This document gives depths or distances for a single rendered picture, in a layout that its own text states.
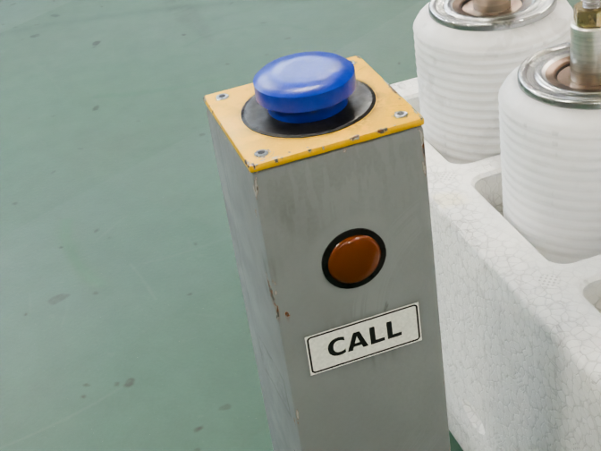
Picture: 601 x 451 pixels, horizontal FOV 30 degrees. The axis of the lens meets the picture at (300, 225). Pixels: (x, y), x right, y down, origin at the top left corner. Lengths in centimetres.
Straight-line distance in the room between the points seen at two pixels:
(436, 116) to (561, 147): 14
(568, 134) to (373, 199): 15
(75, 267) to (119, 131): 25
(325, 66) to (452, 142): 26
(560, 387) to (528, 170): 11
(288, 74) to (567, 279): 20
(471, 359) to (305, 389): 20
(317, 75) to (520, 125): 17
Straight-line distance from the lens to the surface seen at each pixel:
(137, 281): 94
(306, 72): 44
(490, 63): 65
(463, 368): 67
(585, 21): 58
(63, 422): 82
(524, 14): 67
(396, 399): 49
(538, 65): 61
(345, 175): 42
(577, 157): 57
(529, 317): 55
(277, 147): 42
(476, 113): 67
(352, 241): 44
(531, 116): 57
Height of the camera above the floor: 51
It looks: 32 degrees down
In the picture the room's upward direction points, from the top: 9 degrees counter-clockwise
